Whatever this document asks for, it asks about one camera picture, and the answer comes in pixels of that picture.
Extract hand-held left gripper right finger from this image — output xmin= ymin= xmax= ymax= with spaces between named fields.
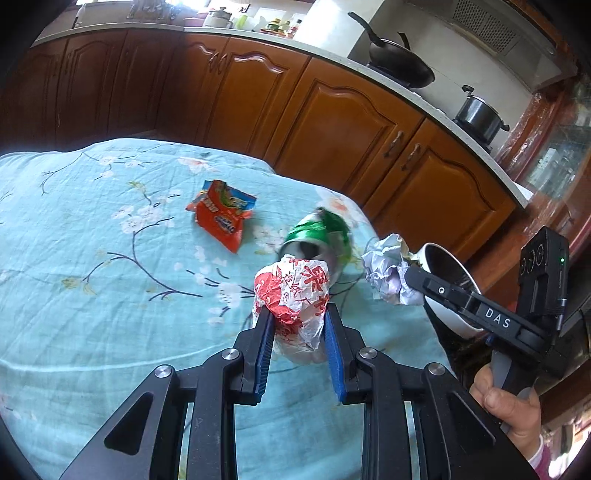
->
xmin=323 ymin=305 xmax=541 ymax=480

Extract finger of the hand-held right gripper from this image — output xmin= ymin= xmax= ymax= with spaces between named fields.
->
xmin=403 ymin=264 xmax=525 ymax=334

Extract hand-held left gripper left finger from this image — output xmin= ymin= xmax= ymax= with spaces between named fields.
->
xmin=58 ymin=307 xmax=278 ymax=480

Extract white bowl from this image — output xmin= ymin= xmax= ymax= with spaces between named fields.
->
xmin=401 ymin=242 xmax=492 ymax=370

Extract white paper ball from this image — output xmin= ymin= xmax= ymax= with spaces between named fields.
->
xmin=361 ymin=233 xmax=423 ymax=306

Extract red white plastic bag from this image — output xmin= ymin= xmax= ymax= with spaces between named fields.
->
xmin=253 ymin=257 xmax=332 ymax=365

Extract person's right forearm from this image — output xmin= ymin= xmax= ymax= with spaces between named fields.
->
xmin=524 ymin=434 xmax=555 ymax=480

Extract person's right hand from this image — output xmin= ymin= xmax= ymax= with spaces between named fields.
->
xmin=468 ymin=367 xmax=542 ymax=446

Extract wooden framed glass door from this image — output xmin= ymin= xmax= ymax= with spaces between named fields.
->
xmin=499 ymin=69 xmax=591 ymax=259

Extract green crushed drink can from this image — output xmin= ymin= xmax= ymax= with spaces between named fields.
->
xmin=277 ymin=208 xmax=354 ymax=284

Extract orange red snack wrapper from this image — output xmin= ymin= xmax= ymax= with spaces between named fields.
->
xmin=185 ymin=180 xmax=258 ymax=254

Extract light blue floral tablecloth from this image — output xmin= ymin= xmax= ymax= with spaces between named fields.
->
xmin=0 ymin=138 xmax=455 ymax=480

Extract dark steel cooking pot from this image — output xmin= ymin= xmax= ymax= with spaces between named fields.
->
xmin=455 ymin=84 xmax=511 ymax=144

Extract wooden lower cabinets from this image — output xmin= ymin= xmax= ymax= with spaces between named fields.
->
xmin=0 ymin=30 xmax=518 ymax=264

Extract black wok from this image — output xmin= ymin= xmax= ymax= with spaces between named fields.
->
xmin=347 ymin=11 xmax=435 ymax=89

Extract steel range hood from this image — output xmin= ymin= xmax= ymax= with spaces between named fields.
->
xmin=402 ymin=0 xmax=578 ymax=90

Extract group of seasoning bottles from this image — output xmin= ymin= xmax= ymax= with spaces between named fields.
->
xmin=259 ymin=17 xmax=305 ymax=38

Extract kitchen utensil rack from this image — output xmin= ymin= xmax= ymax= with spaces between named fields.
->
xmin=129 ymin=0 xmax=181 ymax=17

